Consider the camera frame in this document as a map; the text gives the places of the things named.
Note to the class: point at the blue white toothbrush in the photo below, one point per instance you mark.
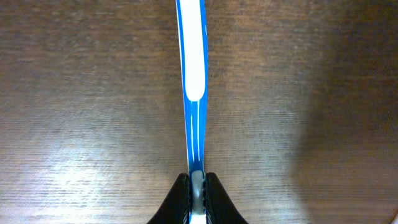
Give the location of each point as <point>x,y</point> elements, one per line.
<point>193,43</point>

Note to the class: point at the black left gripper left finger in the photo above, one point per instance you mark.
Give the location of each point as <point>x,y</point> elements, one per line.
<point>175,208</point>

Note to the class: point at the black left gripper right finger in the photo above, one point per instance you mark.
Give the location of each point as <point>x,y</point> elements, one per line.
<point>219,207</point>

